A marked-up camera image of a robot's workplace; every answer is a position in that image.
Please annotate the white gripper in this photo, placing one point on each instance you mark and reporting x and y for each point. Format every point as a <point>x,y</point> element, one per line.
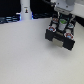
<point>64,6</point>

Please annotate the black kcup holder drawer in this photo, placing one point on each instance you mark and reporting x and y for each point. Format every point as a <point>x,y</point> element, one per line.
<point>58,37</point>

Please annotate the green lid kcup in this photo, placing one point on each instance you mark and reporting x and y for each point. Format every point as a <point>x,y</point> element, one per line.
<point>63,22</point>

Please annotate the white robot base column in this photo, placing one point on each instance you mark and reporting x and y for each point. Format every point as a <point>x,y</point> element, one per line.
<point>26,13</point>

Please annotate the kcup in holder back right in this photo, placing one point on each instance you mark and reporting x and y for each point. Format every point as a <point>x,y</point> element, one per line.
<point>70,26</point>

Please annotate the kcup in holder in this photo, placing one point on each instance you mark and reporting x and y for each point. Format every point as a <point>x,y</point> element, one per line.
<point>70,26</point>
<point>51,29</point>
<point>68,35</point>

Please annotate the kcup in holder front left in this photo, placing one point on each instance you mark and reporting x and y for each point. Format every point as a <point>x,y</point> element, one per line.
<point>51,29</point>

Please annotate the kcup in holder front right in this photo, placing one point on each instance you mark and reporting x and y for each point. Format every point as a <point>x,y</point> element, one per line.
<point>68,35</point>

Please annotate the dark keyboard with blue light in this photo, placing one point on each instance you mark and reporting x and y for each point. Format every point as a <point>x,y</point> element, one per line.
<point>10,19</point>

